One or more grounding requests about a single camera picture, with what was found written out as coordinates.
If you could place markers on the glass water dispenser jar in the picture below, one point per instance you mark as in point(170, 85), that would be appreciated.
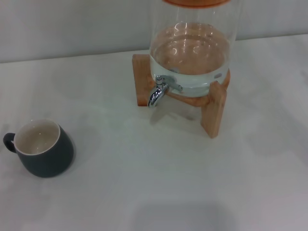
point(192, 48)

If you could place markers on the black ceramic cup white inside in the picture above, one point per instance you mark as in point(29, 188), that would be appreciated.
point(53, 156)

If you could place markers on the wooden dispenser stand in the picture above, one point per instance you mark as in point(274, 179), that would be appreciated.
point(142, 81)

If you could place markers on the chrome dispenser faucet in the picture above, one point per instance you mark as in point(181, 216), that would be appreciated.
point(156, 93)

